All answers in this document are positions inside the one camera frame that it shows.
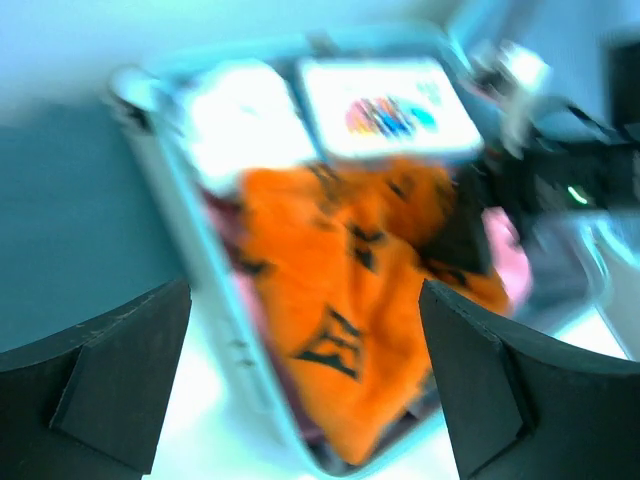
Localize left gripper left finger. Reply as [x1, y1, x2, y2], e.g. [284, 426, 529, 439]
[1, 279, 192, 480]

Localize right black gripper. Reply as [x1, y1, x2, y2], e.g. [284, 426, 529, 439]
[420, 99, 639, 275]

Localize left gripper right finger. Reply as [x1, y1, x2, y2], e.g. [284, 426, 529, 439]
[419, 281, 639, 479]

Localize orange black patterned towel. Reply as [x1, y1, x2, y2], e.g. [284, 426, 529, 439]
[241, 159, 511, 465]

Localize white blue case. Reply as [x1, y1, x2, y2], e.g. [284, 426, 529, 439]
[297, 57, 484, 161]

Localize white drawstring pouch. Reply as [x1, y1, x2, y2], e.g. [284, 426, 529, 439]
[180, 60, 318, 197]

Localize pink hoodie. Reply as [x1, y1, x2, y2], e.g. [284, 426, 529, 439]
[204, 194, 532, 444]

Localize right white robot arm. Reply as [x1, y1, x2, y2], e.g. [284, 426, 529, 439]
[422, 42, 639, 304]

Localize light blue hard suitcase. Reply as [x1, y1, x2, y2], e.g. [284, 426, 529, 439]
[107, 19, 640, 476]

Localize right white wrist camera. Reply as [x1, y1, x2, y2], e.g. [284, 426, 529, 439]
[470, 40, 552, 157]

